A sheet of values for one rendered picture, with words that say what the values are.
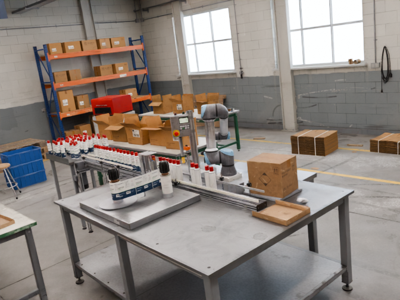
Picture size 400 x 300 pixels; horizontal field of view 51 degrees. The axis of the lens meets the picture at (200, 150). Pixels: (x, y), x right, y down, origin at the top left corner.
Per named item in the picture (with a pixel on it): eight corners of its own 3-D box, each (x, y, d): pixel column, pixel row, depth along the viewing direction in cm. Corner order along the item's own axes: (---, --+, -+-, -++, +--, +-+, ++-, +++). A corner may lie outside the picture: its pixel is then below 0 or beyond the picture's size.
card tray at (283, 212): (252, 216, 297) (251, 211, 296) (275, 203, 313) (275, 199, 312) (287, 226, 274) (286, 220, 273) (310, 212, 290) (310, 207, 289)
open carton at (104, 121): (93, 140, 681) (88, 117, 672) (116, 134, 711) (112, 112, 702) (107, 141, 654) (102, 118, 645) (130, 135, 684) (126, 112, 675)
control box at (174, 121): (172, 136, 375) (169, 115, 370) (191, 133, 376) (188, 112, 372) (172, 138, 365) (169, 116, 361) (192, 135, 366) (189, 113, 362)
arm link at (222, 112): (228, 99, 372) (229, 133, 413) (216, 100, 373) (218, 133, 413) (230, 109, 366) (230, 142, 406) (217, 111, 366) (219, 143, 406)
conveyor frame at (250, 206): (133, 177, 426) (132, 173, 425) (142, 174, 433) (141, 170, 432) (257, 212, 303) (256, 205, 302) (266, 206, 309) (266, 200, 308)
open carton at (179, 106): (168, 115, 844) (165, 96, 835) (184, 111, 870) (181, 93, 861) (180, 115, 815) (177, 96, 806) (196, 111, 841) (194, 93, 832)
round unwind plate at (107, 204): (92, 205, 345) (92, 204, 345) (124, 193, 364) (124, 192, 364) (111, 213, 322) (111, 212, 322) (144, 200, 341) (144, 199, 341)
